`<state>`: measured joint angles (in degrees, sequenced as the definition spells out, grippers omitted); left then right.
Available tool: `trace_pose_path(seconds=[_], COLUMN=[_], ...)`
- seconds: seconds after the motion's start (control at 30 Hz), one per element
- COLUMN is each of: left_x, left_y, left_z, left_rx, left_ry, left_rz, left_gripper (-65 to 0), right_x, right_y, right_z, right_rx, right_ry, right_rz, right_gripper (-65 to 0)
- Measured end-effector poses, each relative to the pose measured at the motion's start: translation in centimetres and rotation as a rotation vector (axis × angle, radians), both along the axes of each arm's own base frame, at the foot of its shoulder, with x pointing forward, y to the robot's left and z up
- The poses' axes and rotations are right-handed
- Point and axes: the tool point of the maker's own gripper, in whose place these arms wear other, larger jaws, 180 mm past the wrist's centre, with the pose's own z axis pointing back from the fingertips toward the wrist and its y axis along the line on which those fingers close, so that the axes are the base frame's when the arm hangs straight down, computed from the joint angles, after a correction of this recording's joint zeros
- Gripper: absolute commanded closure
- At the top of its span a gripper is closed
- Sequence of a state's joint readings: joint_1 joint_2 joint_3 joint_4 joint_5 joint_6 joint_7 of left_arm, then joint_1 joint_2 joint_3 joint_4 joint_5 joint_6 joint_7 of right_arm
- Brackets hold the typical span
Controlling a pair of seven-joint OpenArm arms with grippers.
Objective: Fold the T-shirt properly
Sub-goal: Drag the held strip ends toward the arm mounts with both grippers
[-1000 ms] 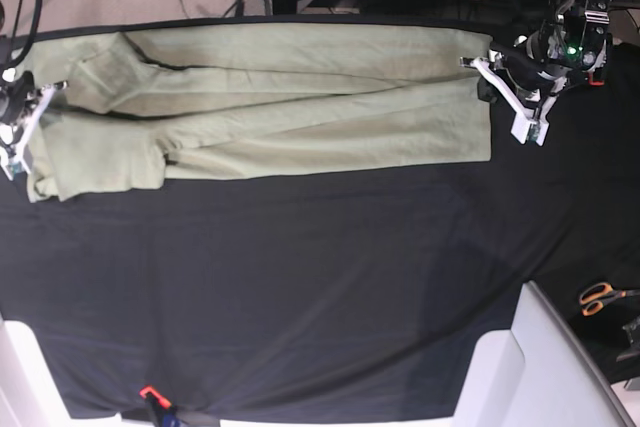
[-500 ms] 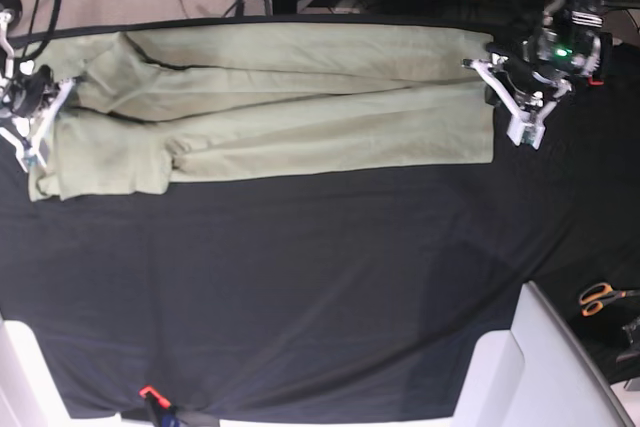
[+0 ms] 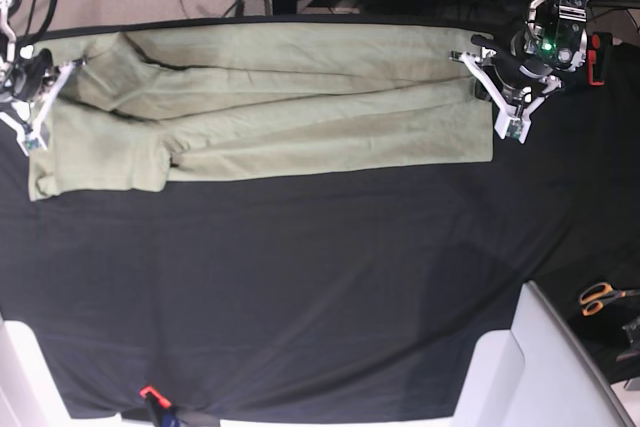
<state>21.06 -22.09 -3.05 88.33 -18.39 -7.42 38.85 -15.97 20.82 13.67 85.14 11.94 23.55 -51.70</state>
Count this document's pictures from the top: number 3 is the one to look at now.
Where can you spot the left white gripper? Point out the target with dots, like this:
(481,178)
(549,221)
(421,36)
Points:
(504,80)

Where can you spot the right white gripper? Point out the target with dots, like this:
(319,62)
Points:
(28,93)

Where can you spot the olive green T-shirt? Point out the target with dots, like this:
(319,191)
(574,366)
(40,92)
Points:
(252,101)

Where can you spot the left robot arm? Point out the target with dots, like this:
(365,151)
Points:
(547,52)

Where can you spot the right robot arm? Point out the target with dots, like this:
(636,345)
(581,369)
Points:
(13,45)

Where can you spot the orange black clamp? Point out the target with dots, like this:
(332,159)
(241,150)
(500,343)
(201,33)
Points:
(599,49)

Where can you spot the black table cloth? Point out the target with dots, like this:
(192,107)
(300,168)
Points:
(340,297)

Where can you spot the orange blue front clamp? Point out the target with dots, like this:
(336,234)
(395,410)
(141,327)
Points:
(161,411)

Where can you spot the orange handled scissors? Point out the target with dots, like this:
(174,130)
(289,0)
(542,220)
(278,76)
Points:
(595,298)

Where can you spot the white table frame left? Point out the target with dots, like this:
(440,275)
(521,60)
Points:
(29,396)

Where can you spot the white table frame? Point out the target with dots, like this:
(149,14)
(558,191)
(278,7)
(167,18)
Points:
(29,396)
(536,373)

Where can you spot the white table frame right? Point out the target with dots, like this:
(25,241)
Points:
(536,373)

